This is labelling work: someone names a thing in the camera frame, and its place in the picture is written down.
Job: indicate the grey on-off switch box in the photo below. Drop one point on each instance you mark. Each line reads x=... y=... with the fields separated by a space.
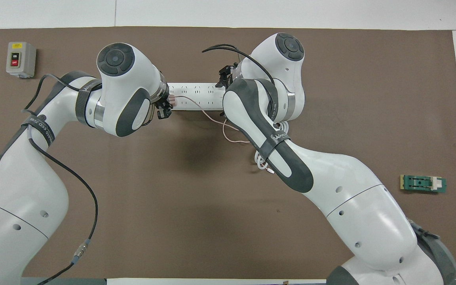
x=21 y=59

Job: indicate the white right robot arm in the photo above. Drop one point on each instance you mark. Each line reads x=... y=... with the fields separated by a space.
x=354 y=198

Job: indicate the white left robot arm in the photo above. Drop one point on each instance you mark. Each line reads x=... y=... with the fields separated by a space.
x=26 y=190

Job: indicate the brown table mat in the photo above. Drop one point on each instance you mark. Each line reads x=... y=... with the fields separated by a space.
x=196 y=206

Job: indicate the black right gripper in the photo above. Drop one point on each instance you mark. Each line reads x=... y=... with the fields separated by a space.
x=228 y=73

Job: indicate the green knife switch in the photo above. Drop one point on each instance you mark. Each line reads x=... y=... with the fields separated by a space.
x=422 y=184

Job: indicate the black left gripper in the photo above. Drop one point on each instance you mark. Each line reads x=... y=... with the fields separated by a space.
x=163 y=102

